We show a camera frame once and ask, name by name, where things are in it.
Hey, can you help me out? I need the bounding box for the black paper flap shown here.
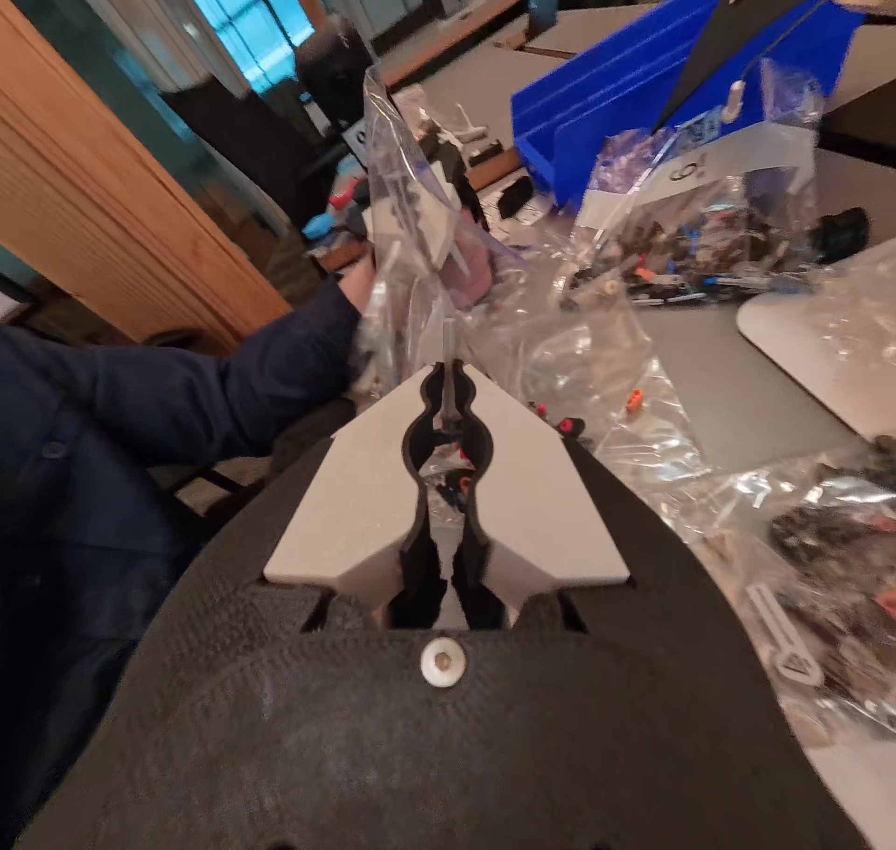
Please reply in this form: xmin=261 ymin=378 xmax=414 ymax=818
xmin=651 ymin=0 xmax=876 ymax=130

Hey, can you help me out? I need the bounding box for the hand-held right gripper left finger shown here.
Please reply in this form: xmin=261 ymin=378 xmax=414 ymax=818
xmin=262 ymin=362 xmax=449 ymax=630

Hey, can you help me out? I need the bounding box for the blue plastic bin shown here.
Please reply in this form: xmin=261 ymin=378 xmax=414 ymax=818
xmin=510 ymin=0 xmax=869 ymax=209

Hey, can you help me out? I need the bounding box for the person's left forearm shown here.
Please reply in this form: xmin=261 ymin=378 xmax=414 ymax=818
xmin=126 ymin=279 xmax=366 ymax=469

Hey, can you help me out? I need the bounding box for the person's navy jacket torso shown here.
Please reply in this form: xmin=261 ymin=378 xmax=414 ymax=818
xmin=0 ymin=325 xmax=281 ymax=850

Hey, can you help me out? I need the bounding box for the printed paper sheet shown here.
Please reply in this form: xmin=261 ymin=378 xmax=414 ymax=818
xmin=483 ymin=185 xmax=554 ymax=224

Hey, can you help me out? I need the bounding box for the black lego piece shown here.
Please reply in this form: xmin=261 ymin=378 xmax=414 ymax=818
xmin=498 ymin=177 xmax=534 ymax=220

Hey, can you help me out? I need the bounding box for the black lego tire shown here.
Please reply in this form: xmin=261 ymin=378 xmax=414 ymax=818
xmin=808 ymin=206 xmax=871 ymax=266

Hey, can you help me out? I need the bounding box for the wooden panel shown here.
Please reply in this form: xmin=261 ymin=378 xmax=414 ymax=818
xmin=0 ymin=0 xmax=291 ymax=357

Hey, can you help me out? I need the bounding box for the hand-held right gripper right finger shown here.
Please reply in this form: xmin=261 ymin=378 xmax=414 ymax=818
xmin=451 ymin=360 xmax=632 ymax=630

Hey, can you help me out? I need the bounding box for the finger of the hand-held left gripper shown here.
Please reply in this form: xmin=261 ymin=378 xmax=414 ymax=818
xmin=391 ymin=160 xmax=461 ymax=272

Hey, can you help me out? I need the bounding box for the empty clear plastic bag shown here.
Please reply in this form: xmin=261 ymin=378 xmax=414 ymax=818
xmin=805 ymin=269 xmax=896 ymax=403

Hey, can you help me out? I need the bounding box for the person's left hand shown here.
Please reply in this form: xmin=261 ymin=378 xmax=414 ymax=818
xmin=346 ymin=230 xmax=494 ymax=326

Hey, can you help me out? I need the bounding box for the white lego piece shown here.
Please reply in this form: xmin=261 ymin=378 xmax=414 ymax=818
xmin=441 ymin=105 xmax=487 ymax=144

